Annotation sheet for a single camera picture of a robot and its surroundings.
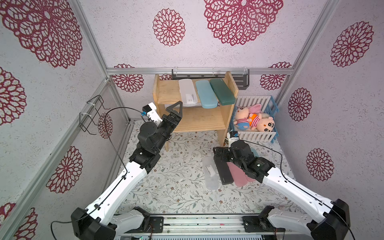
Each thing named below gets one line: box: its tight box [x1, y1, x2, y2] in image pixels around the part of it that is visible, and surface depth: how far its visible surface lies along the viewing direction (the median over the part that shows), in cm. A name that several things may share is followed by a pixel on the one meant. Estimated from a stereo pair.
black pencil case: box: [213, 155, 234, 185], surface depth 90 cm
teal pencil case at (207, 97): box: [195, 80, 219, 109], surface depth 72 cm
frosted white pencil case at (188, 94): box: [178, 78, 198, 107], surface depth 73 cm
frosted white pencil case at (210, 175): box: [202, 156, 219, 191], surface depth 92 cm
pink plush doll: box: [233, 106, 252, 130], surface depth 107 cm
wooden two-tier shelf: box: [222, 71, 239, 101], surface depth 73 cm
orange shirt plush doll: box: [247, 113, 275, 133], surface depth 103 cm
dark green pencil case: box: [210, 78, 236, 106], surface depth 75 cm
